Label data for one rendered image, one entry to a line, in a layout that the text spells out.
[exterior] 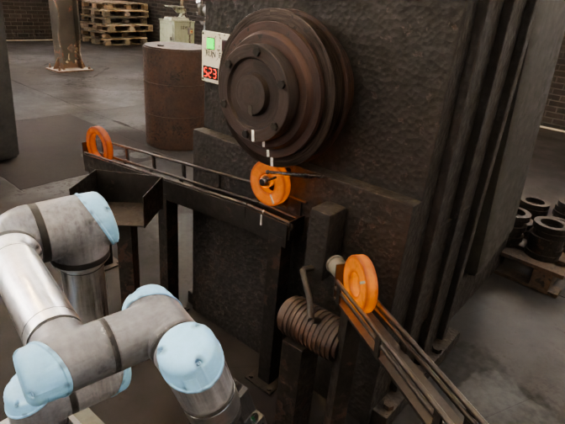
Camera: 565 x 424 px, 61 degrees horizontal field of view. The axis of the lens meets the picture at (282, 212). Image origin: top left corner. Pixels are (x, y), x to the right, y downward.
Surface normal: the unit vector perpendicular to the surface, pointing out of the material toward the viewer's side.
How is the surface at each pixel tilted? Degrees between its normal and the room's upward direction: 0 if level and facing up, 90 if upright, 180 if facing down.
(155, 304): 4
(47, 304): 3
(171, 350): 20
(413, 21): 90
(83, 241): 93
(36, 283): 3
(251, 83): 90
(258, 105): 90
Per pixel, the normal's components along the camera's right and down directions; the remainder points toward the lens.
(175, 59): 0.16, 0.43
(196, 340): -0.14, -0.76
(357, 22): -0.64, 0.27
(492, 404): 0.08, -0.90
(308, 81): 0.37, 0.09
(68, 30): 0.76, 0.33
